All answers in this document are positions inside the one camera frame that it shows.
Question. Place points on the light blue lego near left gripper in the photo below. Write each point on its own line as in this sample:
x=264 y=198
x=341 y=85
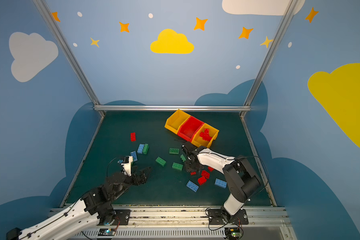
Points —
x=134 y=155

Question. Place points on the light blue lego brick right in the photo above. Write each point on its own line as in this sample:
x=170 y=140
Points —
x=220 y=183

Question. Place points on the green circuit board left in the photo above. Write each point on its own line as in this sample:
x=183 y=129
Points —
x=107 y=232

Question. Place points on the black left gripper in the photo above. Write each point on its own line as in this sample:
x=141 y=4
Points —
x=136 y=177

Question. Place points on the green lego brick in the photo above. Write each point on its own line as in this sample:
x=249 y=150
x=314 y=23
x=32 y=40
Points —
x=145 y=149
x=174 y=151
x=177 y=166
x=160 y=161
x=183 y=158

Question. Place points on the green circuit board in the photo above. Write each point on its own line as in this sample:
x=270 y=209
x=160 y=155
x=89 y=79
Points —
x=233 y=233
x=107 y=232

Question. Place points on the yellow bin far left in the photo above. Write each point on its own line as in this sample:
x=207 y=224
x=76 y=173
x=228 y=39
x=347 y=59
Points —
x=176 y=120

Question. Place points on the light blue lego brick upper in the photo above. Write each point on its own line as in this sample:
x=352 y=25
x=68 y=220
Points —
x=140 y=148

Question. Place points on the red middle bin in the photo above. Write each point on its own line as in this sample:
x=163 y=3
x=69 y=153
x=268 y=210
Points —
x=189 y=128

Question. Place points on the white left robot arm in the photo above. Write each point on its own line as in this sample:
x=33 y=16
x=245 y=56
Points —
x=91 y=209

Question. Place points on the aluminium left corner post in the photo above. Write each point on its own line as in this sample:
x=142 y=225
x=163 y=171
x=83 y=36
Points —
x=45 y=12

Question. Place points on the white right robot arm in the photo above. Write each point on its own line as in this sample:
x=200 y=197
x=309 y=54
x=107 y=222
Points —
x=242 y=180

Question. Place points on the light blue lego brick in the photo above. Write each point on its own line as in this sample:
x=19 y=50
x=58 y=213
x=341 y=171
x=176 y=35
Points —
x=220 y=183
x=140 y=148
x=192 y=186

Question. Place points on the aluminium corner post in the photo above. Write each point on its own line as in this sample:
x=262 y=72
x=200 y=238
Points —
x=272 y=49
x=45 y=12

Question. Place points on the green lego brick beside blue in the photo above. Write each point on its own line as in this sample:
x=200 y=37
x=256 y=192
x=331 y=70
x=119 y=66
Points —
x=145 y=149

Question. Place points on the light blue lego brick front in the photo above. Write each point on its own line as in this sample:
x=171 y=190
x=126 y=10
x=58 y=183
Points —
x=192 y=186

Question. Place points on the aluminium back frame rail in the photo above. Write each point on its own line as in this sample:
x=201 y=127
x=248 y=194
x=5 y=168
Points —
x=115 y=108

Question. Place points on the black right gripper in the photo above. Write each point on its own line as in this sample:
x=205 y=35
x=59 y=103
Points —
x=190 y=157

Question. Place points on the front aluminium rail bed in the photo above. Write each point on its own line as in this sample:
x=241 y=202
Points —
x=191 y=223

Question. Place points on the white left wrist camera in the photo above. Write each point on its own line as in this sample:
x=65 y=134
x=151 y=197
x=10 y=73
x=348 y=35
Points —
x=126 y=164

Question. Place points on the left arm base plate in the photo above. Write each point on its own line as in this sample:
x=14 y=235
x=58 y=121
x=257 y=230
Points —
x=120 y=217

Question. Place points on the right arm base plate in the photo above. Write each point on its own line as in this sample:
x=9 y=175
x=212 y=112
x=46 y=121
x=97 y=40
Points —
x=221 y=217

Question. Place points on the aluminium right corner post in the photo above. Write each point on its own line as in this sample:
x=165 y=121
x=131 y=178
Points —
x=272 y=49

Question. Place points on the green circuit board right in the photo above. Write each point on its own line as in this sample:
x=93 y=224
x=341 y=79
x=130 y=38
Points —
x=233 y=233

